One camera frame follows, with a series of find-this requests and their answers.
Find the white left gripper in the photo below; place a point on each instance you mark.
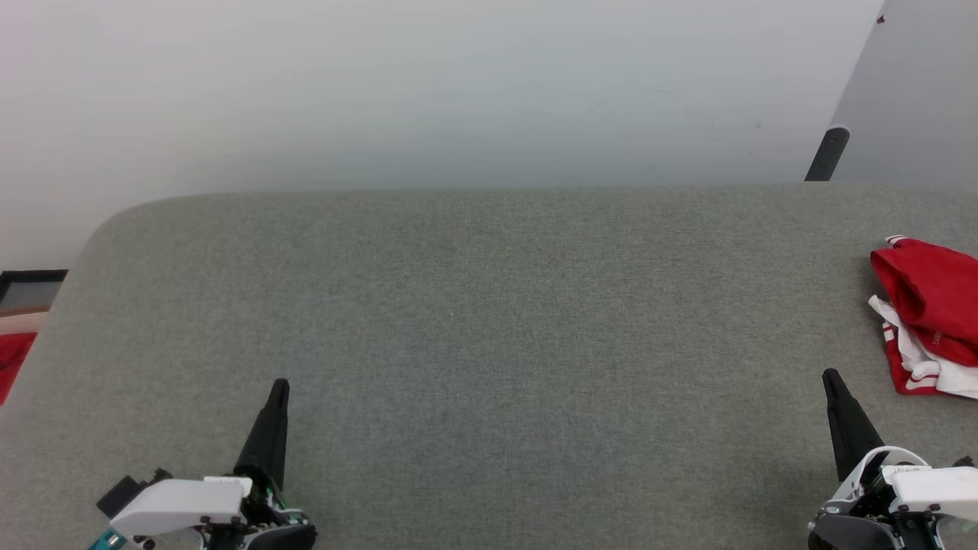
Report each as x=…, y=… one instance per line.
x=191, y=500

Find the red white basketball jersey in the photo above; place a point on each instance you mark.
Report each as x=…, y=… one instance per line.
x=936, y=305

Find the black picture frame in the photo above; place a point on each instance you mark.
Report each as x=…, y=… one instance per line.
x=30, y=289

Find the beige perforated laundry basket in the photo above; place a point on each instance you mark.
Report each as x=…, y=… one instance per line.
x=19, y=321

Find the grey wall panel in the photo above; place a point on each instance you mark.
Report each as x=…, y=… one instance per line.
x=917, y=92

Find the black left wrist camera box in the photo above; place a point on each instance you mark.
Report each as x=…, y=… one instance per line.
x=122, y=490

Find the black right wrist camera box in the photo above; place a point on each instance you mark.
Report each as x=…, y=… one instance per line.
x=963, y=462

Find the plain red cloth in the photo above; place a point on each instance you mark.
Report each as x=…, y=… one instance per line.
x=11, y=363

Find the dark grey cylindrical post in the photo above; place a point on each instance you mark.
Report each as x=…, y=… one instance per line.
x=829, y=153

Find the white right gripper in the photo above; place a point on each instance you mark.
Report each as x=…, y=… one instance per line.
x=932, y=489

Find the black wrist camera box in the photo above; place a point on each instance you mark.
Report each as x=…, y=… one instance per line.
x=122, y=490
x=963, y=462

